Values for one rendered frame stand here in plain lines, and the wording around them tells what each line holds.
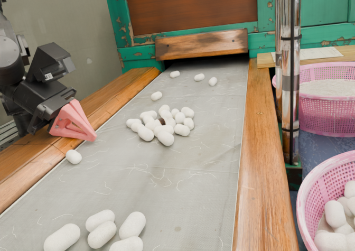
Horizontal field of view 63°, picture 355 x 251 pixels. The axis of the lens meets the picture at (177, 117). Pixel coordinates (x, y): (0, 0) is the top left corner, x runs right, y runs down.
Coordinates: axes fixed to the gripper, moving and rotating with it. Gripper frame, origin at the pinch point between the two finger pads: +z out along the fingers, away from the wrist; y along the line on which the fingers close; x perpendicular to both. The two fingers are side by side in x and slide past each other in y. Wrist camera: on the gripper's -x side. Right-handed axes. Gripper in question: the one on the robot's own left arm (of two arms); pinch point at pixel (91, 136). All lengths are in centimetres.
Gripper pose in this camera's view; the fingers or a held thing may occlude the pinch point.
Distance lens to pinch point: 55.7
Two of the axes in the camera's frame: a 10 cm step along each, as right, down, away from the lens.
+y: 2.3, -4.1, 8.8
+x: -5.3, 7.0, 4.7
